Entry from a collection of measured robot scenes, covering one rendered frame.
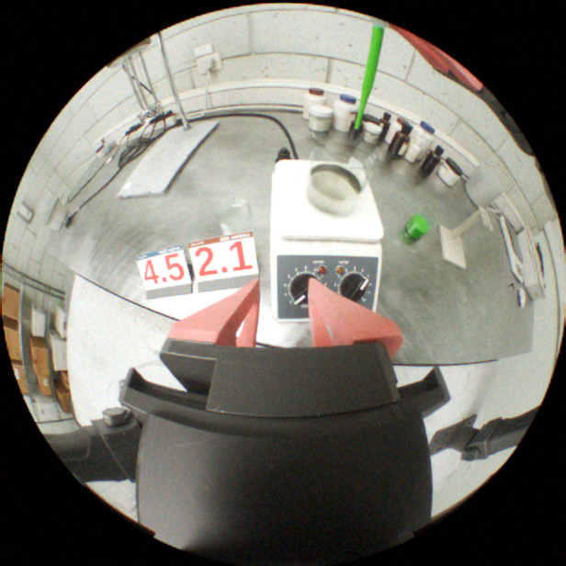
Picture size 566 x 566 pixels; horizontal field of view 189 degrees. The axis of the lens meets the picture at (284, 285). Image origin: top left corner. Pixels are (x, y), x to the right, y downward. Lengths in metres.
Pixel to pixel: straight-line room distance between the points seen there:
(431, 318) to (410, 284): 0.07
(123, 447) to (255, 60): 0.84
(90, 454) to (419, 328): 0.46
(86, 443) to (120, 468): 0.04
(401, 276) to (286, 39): 0.69
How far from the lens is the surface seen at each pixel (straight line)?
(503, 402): 1.54
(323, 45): 0.66
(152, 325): 0.33
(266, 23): 0.70
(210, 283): 0.28
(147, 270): 0.32
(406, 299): 0.32
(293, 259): 0.21
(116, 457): 0.24
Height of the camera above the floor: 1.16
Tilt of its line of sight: 76 degrees down
